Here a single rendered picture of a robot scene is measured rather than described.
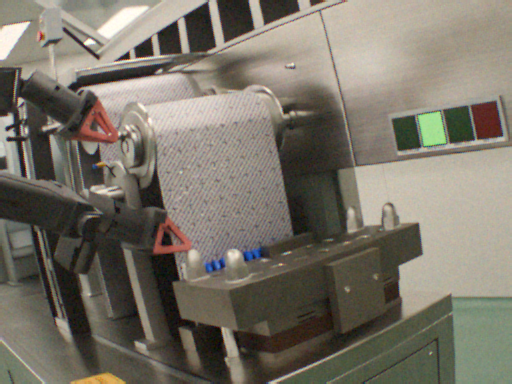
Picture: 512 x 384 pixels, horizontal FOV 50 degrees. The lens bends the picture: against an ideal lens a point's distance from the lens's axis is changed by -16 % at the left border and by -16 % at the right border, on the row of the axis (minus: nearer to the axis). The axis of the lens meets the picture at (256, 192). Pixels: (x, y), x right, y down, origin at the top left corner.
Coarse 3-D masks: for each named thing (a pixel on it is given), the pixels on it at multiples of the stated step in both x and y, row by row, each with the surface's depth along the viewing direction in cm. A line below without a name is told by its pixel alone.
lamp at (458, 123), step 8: (448, 112) 91; (456, 112) 89; (464, 112) 88; (448, 120) 91; (456, 120) 90; (464, 120) 88; (448, 128) 91; (456, 128) 90; (464, 128) 89; (456, 136) 90; (464, 136) 89; (472, 136) 88
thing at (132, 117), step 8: (272, 112) 115; (128, 120) 105; (136, 120) 102; (272, 120) 114; (144, 128) 100; (272, 128) 114; (144, 136) 101; (144, 144) 101; (144, 152) 102; (144, 160) 102; (136, 168) 105; (144, 168) 103; (136, 176) 106; (144, 176) 104
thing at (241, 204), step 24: (192, 168) 104; (216, 168) 106; (240, 168) 109; (264, 168) 112; (168, 192) 101; (192, 192) 103; (216, 192) 106; (240, 192) 109; (264, 192) 111; (168, 216) 101; (192, 216) 103; (216, 216) 106; (240, 216) 108; (264, 216) 111; (288, 216) 114; (192, 240) 103; (216, 240) 105; (240, 240) 108; (264, 240) 111
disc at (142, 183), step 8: (128, 104) 104; (136, 104) 102; (128, 112) 105; (136, 112) 102; (144, 112) 100; (120, 120) 108; (144, 120) 100; (152, 128) 99; (152, 136) 99; (152, 144) 99; (152, 152) 100; (152, 160) 100; (152, 168) 101; (152, 176) 101; (144, 184) 104
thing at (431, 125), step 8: (424, 120) 95; (432, 120) 94; (440, 120) 93; (424, 128) 96; (432, 128) 94; (440, 128) 93; (424, 136) 96; (432, 136) 95; (440, 136) 93; (424, 144) 96; (432, 144) 95
